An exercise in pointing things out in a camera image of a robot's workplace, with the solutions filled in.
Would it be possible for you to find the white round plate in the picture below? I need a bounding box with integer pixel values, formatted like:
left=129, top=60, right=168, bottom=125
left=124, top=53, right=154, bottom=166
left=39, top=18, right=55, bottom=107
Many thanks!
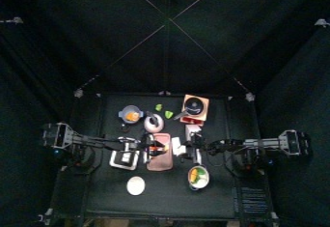
left=128, top=176, right=148, bottom=196

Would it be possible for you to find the pink rectangular tray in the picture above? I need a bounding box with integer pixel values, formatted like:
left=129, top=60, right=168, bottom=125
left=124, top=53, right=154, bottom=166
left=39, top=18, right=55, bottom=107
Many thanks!
left=146, top=132, right=176, bottom=172

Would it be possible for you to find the white pink toy cup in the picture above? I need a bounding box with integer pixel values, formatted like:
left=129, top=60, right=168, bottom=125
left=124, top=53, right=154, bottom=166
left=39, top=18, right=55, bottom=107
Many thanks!
left=185, top=124, right=202, bottom=138

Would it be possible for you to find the silver toy pot with vegetables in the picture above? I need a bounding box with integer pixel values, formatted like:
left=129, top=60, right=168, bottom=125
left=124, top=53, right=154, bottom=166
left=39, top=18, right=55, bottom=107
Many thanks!
left=188, top=165, right=212, bottom=191

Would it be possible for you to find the orange toy food piece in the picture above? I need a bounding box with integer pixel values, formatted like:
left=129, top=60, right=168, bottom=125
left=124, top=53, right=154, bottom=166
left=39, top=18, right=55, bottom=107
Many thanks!
left=126, top=111, right=142, bottom=123

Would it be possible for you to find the blue toy bowl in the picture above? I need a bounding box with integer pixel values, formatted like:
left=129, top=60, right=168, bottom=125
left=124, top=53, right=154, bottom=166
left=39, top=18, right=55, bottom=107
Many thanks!
left=118, top=104, right=146, bottom=125

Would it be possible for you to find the orange wooden toy stove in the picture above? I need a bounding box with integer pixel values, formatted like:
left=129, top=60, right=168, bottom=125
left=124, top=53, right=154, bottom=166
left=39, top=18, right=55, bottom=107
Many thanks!
left=180, top=94, right=210, bottom=126

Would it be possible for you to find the black toy frying pan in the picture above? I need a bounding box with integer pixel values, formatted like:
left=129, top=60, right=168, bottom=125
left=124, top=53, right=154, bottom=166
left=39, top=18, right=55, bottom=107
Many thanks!
left=173, top=97, right=205, bottom=121

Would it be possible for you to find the white printed table label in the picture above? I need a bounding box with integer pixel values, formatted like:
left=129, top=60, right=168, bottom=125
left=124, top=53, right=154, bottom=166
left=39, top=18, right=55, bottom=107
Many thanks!
left=240, top=186, right=269, bottom=215

